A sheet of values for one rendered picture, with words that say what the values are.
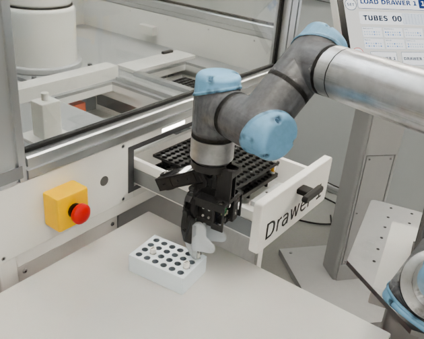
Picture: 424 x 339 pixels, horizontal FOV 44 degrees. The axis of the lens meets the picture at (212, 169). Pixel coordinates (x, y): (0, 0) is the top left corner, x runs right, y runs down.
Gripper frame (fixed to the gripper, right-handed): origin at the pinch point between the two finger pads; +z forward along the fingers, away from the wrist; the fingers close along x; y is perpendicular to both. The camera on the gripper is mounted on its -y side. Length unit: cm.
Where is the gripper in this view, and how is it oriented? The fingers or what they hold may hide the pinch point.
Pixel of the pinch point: (194, 249)
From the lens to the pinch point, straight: 100.9
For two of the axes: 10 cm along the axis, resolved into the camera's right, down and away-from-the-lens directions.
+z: -0.7, 8.9, 4.6
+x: 5.0, -3.6, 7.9
